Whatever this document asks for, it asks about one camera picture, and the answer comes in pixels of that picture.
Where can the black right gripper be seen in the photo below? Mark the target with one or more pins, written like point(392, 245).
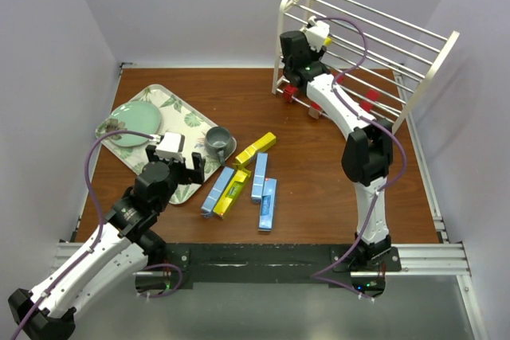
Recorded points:
point(315, 56)

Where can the green ceramic plate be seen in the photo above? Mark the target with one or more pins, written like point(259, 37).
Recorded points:
point(141, 116)

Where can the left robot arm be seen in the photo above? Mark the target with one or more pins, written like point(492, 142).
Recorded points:
point(122, 243)

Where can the red toothpaste box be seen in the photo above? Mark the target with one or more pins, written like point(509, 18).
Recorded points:
point(289, 93)
point(315, 111)
point(368, 101)

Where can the blue toothpaste box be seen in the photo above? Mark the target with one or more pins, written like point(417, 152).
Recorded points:
point(268, 203)
point(259, 177)
point(207, 209)

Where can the blue toothpaste box middle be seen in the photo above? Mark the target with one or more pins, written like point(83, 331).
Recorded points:
point(259, 177)

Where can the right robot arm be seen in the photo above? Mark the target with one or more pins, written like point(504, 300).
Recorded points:
point(368, 151)

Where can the blue toothpaste box left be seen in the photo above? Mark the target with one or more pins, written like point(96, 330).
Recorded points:
point(207, 209)

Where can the white metal shelf rack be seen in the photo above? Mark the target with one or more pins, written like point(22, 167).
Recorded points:
point(395, 57)

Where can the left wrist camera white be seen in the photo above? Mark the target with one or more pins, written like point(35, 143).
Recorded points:
point(169, 145)

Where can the blue toothpaste box right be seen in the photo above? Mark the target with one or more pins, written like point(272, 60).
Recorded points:
point(268, 203)

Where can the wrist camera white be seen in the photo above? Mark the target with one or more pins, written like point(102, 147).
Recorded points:
point(169, 145)
point(316, 32)

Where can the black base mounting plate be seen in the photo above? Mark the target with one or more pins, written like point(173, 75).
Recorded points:
point(280, 263)

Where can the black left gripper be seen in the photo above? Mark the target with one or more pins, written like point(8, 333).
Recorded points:
point(190, 175)

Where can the grey ceramic mug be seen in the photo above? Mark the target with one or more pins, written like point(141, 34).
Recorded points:
point(219, 143)

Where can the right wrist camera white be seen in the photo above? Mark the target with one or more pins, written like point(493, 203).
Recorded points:
point(316, 32)

